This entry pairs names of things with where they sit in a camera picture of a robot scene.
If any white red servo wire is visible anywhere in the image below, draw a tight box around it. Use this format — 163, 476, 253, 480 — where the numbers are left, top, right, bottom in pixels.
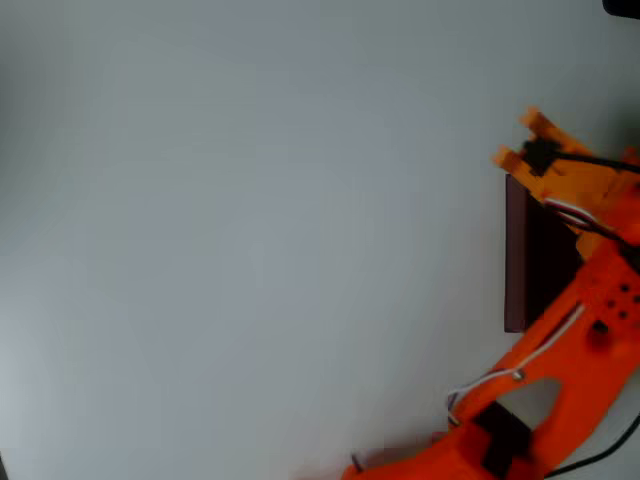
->
543, 197, 617, 239

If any dark red open box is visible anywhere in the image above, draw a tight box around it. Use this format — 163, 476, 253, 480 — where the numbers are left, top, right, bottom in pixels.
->
503, 172, 587, 335

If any dark object at edge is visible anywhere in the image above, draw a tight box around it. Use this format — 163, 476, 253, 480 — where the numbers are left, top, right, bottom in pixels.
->
601, 0, 640, 19

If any thick black cable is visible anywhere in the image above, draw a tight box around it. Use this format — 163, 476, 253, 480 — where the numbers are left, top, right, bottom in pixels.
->
522, 138, 640, 175

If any thin black cable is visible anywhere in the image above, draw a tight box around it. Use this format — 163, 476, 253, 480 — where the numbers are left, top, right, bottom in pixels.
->
543, 411, 640, 479

